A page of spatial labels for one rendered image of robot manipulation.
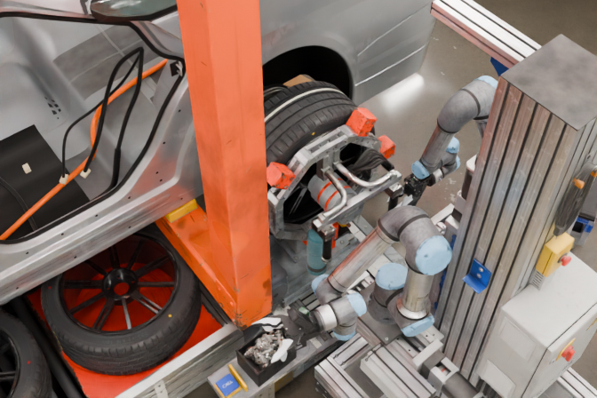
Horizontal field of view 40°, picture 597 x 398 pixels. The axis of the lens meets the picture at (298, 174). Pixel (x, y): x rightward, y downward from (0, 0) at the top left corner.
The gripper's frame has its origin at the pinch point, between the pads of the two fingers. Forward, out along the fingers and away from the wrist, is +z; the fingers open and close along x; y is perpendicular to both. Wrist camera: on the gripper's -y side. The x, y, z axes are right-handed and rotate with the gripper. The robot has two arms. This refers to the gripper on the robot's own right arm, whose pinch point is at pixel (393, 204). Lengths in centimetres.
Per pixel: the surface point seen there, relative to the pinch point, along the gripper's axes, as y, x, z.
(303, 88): 34, -48, 8
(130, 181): 18, -64, 82
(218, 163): 74, -9, 73
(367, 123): 31.2, -20.1, -1.3
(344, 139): 29.0, -20.9, 9.8
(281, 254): -60, -41, 26
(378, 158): 21.0, -10.0, 1.3
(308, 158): 29.0, -22.0, 26.7
